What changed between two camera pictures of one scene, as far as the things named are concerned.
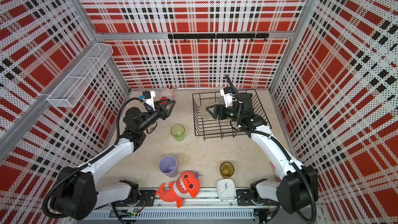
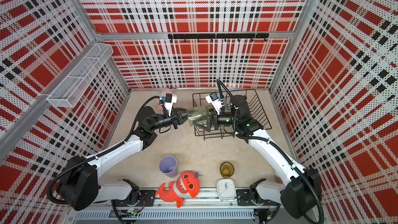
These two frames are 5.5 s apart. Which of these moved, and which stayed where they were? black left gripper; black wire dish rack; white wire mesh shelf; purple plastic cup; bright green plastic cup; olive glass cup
Moved: bright green plastic cup; black left gripper
Stayed: white wire mesh shelf; black wire dish rack; olive glass cup; purple plastic cup
